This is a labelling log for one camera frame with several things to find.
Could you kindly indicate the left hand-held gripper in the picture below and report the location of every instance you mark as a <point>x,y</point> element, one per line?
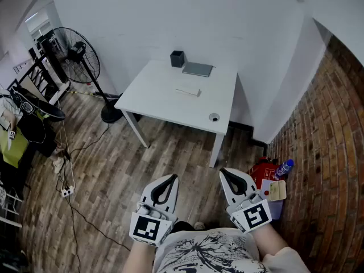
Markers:
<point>150,228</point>

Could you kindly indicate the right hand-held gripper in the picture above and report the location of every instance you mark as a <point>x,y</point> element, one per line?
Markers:
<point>254,216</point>

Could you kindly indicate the white glasses case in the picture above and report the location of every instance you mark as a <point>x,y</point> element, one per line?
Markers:
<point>187,92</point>

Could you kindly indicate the person's left forearm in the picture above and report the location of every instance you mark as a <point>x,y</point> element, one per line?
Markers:
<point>140,257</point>

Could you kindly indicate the person's right forearm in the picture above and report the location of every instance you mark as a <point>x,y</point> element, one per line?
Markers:
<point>268,239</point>

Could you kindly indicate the red box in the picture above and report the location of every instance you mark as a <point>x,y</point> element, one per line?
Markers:
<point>263,171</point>

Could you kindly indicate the beige flat box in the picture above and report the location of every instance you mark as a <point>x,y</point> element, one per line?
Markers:
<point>277,190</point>

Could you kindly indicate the person's white shoe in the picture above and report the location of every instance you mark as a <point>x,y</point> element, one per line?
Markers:
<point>199,225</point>

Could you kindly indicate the blue-capped water bottle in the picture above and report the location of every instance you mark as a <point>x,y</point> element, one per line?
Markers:
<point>284,168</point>

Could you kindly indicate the person's white printed shirt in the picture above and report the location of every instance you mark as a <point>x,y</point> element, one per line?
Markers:
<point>210,252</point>

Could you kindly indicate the white power strip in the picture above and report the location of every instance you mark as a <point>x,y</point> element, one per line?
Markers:
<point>67,191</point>

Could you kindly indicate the white table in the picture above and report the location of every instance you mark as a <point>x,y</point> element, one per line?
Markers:
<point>159,98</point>

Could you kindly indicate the grey-green notebook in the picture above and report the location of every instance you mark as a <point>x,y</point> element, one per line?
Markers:
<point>197,69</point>

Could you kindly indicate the black square pen holder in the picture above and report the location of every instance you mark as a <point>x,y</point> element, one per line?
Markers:
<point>177,59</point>

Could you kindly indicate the black standing floor fan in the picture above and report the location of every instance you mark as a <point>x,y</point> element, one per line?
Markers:
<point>85,64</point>

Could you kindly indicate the white metal rack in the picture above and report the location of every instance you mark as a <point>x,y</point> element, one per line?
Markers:
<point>10,209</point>

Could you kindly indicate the lime green sheet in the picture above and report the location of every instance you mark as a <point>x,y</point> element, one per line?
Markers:
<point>15,149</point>

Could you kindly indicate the black metal railing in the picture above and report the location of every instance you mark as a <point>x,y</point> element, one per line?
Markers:
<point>39,78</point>

